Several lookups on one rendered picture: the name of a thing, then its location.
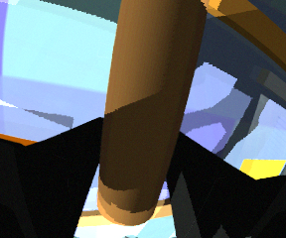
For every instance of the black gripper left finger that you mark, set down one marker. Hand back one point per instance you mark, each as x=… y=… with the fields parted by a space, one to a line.
x=47 y=183

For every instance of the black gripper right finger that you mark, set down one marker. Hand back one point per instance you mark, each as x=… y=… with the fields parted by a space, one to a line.
x=211 y=199

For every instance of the grey metal cabinet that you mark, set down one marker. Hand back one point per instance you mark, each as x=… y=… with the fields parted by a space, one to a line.
x=259 y=169

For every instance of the orange bar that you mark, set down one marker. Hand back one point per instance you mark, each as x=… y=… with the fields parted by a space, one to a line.
x=94 y=218

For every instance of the yellow bar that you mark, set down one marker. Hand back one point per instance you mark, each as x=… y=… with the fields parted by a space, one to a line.
x=249 y=22

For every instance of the brown cylinder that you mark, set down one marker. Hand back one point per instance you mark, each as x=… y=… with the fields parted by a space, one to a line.
x=156 y=48

